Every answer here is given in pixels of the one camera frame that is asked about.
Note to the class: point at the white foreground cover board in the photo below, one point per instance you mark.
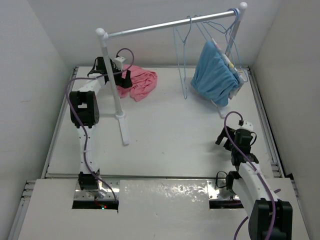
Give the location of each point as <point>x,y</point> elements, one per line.
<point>148,210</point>

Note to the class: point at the pink t shirt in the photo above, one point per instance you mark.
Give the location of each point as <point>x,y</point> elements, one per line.
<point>143,82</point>

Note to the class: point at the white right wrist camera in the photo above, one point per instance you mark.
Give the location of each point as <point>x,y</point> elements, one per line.
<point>247,125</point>

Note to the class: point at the light blue wire hanger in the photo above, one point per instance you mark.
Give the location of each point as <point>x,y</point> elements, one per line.
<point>182,68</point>

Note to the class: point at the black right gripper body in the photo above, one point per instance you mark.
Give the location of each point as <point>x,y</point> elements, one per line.
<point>228,146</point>

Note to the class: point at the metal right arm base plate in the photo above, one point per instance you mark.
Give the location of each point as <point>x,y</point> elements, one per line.
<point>219,194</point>

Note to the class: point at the blue hanger at rack end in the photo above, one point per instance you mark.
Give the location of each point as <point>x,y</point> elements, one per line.
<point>236,45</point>

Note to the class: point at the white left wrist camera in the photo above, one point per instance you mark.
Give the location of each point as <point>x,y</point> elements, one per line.
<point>120,62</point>

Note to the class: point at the blue t shirt on hanger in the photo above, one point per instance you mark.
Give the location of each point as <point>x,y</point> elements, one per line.
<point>212,79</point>

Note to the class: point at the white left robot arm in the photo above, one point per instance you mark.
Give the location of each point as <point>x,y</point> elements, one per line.
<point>81,95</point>

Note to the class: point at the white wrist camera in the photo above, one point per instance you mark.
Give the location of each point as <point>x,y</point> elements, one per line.
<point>120,62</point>
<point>247,125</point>

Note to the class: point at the white clothes rack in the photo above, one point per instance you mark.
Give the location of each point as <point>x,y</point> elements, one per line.
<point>103,38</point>

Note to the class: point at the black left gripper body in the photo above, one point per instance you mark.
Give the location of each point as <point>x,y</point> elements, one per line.
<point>119,81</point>

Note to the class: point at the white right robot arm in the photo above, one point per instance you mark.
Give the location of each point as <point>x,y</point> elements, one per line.
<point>269,217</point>

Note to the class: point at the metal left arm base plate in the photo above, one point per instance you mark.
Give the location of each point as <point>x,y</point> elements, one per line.
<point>101,193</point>

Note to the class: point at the patterned white garment on hanger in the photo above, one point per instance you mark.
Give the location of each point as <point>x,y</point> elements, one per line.
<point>231,67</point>

